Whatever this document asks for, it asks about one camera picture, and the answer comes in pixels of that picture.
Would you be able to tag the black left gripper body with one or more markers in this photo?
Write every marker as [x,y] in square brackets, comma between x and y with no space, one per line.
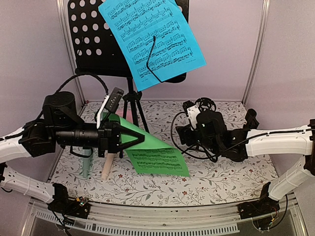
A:
[104,142]

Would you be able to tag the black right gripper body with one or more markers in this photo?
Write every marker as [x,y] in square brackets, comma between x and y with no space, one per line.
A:
[184,134]

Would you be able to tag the pink toy microphone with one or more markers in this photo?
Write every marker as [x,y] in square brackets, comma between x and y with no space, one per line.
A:
[107,165]

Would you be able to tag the teal toy microphone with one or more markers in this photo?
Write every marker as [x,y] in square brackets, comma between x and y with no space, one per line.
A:
[88,153]

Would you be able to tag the black tripod shock-mount stand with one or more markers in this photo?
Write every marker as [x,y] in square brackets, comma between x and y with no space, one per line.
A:
[205,103]

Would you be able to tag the green sheet music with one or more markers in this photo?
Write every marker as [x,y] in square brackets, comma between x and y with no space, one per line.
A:
[152,156]

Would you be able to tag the black round-base microphone stand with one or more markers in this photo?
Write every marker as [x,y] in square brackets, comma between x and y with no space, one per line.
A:
[251,121]

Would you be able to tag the black music stand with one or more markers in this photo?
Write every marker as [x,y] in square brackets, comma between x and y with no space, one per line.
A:
[97,51]

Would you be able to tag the blue sheet music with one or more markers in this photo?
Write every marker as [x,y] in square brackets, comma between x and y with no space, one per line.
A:
[155,39]

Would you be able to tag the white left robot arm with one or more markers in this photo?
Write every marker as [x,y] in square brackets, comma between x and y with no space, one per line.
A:
[59,125]

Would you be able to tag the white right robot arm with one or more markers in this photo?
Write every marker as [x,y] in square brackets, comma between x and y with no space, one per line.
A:
[208,131]

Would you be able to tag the floral patterned table mat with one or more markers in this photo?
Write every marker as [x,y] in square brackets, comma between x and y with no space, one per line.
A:
[209,183]

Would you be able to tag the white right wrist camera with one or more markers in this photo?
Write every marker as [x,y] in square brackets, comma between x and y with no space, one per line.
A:
[192,112]

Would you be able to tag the aluminium frame corner post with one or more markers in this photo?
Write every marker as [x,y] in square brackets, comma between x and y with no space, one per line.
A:
[63,19]

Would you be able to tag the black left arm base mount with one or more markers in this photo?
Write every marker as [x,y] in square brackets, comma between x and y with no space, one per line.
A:
[69,204]

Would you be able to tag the aluminium front rail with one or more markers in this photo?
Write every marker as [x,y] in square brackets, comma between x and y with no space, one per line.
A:
[215,220]

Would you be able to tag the aluminium right corner post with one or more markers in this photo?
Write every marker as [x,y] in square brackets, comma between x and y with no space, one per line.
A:
[256,56]

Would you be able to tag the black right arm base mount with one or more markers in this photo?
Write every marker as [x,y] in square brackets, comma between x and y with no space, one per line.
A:
[264,205]

